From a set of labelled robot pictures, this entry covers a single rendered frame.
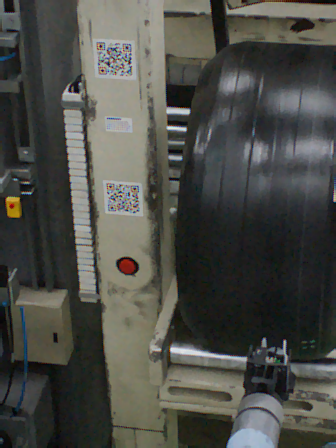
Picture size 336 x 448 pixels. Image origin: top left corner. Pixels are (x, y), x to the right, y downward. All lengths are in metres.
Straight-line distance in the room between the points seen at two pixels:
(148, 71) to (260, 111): 0.22
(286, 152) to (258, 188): 0.08
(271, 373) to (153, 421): 0.63
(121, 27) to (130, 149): 0.24
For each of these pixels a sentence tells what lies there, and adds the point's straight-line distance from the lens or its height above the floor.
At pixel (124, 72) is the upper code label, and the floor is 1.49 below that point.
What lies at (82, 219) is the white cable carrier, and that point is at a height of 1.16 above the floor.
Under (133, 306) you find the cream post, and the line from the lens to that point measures 2.31.
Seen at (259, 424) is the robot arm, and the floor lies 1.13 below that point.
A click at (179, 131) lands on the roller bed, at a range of 2.53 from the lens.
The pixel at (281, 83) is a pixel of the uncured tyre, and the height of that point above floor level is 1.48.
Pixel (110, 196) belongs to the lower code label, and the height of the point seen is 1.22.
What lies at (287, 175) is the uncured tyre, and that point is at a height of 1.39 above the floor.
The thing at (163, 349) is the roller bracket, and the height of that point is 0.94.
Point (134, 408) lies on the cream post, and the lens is 2.50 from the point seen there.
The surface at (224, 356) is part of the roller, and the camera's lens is 2.26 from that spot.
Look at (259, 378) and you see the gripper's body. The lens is 1.89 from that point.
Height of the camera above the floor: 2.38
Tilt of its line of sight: 34 degrees down
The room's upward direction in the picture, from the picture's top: 2 degrees counter-clockwise
